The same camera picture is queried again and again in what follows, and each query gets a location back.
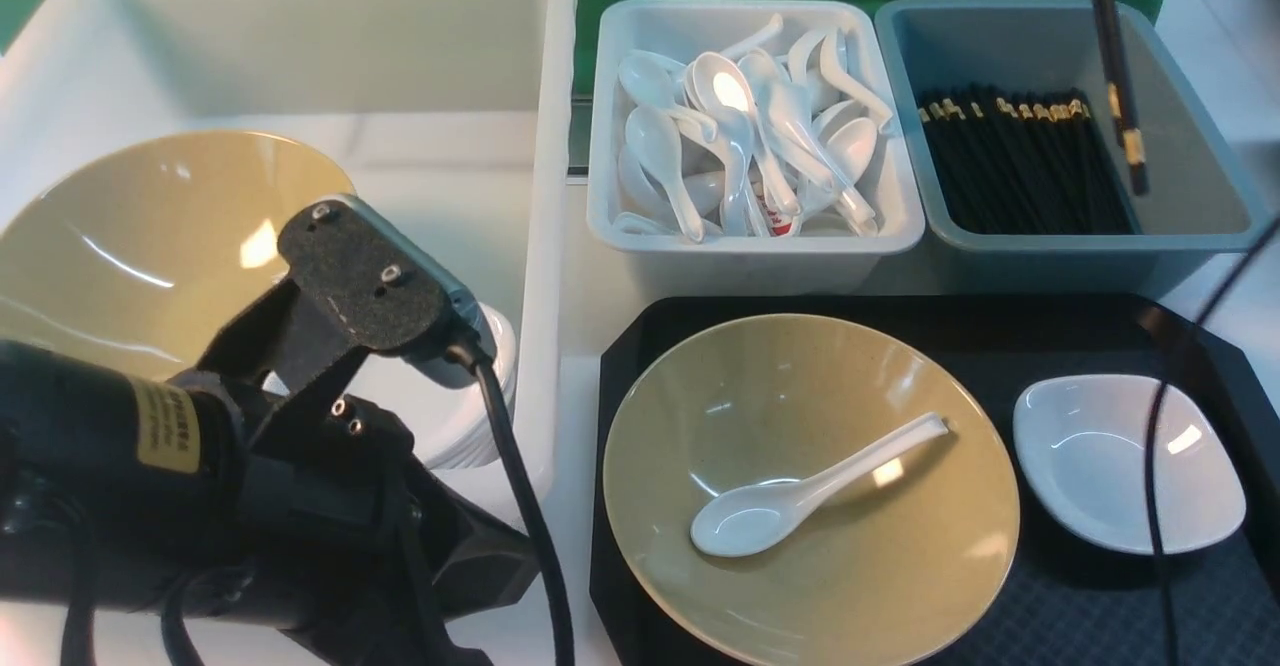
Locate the white ceramic soup spoon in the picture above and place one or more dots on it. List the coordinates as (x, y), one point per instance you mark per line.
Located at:
(748, 520)

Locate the black serving tray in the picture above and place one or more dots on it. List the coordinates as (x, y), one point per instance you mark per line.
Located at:
(1065, 603)

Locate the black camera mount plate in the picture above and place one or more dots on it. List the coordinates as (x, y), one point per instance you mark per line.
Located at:
(370, 281)

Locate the olive noodle bowl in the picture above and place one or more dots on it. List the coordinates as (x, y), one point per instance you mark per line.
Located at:
(891, 568)

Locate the light grey spoon bin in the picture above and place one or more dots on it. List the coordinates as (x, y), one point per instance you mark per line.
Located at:
(820, 260)

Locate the large white plastic tub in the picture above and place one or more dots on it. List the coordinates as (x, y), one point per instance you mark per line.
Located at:
(452, 117)

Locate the pile of white soup spoons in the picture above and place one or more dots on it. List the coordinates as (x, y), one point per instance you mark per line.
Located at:
(747, 141)

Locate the black chopstick gold tip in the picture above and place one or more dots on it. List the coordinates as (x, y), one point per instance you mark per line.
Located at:
(1121, 101)

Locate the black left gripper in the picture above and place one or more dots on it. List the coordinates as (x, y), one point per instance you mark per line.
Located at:
(252, 488)

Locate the blue-grey chopstick bin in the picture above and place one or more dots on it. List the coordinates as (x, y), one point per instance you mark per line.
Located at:
(1200, 203)

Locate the white square sauce dish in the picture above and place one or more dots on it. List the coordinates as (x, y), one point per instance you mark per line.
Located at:
(1081, 444)

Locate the bundle of black chopsticks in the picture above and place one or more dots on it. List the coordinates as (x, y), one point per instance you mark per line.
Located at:
(1024, 163)

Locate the stack of white sauce dishes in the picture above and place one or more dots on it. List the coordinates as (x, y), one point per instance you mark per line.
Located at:
(450, 428)

